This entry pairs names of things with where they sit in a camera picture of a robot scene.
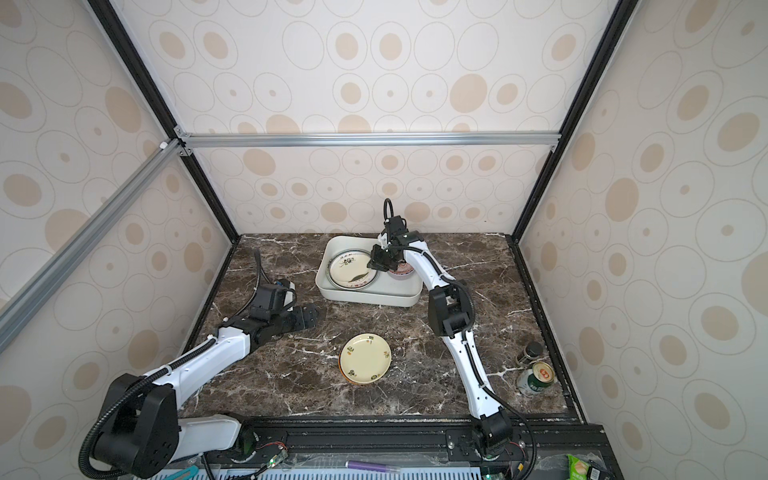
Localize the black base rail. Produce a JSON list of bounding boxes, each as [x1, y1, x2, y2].
[[107, 419, 625, 480]]

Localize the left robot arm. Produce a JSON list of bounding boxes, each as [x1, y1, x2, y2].
[[78, 279, 321, 479]]

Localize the cream plate with flower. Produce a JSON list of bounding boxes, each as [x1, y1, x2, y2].
[[327, 249, 378, 290]]

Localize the white plastic bin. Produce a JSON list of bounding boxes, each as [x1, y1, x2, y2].
[[315, 236, 423, 308]]

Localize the diagonal aluminium frame bar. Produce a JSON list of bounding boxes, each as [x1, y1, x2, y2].
[[1, 139, 181, 350]]

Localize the red patterned bowl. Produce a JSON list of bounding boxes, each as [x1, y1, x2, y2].
[[388, 262, 415, 280]]

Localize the dark glass jar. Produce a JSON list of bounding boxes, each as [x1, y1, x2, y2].
[[516, 341, 544, 368]]

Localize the yellow plate red marks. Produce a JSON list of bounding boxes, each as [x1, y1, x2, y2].
[[338, 333, 392, 385]]

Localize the purple pen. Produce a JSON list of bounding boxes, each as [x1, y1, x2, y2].
[[345, 460, 400, 474]]

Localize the green drink can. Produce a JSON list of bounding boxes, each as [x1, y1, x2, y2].
[[517, 361, 556, 395]]

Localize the green snack packet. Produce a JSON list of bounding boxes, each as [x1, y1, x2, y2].
[[567, 455, 604, 480]]

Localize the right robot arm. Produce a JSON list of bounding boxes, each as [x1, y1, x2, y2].
[[368, 211, 538, 472]]

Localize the horizontal aluminium frame bar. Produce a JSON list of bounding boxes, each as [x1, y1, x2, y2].
[[181, 131, 561, 148]]

